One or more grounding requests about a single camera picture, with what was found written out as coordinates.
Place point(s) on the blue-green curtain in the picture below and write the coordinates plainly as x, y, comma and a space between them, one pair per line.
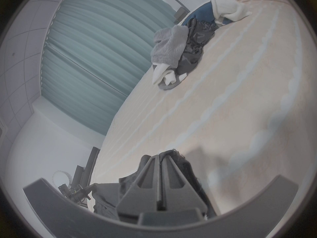
74, 90
99, 21

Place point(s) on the grey bedside table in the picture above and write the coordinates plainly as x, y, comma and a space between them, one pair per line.
181, 14

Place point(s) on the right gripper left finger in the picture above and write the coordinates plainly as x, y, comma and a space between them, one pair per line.
143, 194

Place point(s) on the black T-shirt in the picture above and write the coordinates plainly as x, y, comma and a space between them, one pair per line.
195, 190

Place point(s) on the bed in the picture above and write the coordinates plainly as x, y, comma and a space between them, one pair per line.
235, 95

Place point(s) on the pile of clothes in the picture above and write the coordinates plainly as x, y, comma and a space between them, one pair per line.
170, 48

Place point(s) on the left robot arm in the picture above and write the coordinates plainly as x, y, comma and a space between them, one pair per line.
74, 193

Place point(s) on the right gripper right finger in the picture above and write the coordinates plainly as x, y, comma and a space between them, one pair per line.
180, 194

